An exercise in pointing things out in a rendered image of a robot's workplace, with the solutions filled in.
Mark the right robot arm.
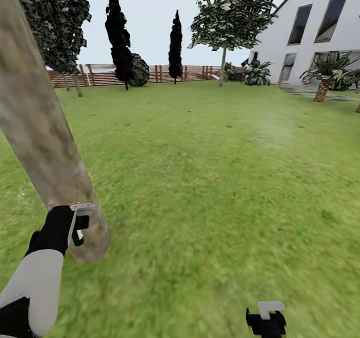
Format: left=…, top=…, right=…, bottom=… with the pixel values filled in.
left=246, top=300, right=287, bottom=338

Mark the pesticide atomizer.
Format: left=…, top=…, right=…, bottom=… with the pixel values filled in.
left=71, top=229, right=85, bottom=247

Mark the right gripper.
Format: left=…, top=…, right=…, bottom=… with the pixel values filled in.
left=246, top=307, right=287, bottom=338

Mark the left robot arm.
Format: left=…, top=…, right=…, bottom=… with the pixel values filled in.
left=0, top=203, right=95, bottom=338

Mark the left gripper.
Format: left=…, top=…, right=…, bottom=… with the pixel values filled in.
left=73, top=212, right=90, bottom=231

